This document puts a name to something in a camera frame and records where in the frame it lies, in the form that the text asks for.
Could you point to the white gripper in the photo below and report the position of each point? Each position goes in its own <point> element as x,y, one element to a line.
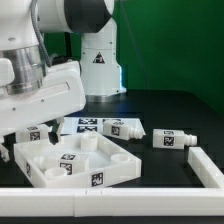
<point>62,93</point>

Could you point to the white square tabletop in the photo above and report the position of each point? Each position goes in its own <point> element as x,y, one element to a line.
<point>109,164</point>

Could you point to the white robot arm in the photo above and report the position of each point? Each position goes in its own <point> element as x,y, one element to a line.
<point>34,87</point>

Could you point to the white marker sheet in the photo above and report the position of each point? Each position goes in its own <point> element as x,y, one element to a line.
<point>74,125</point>

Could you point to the white front fence bar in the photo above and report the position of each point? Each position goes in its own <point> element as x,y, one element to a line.
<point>22,202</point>

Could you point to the white fence bar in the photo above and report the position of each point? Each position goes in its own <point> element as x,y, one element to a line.
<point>205,169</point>
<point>22,202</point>

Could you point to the white right fence bar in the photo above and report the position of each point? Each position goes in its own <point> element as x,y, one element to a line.
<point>205,169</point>

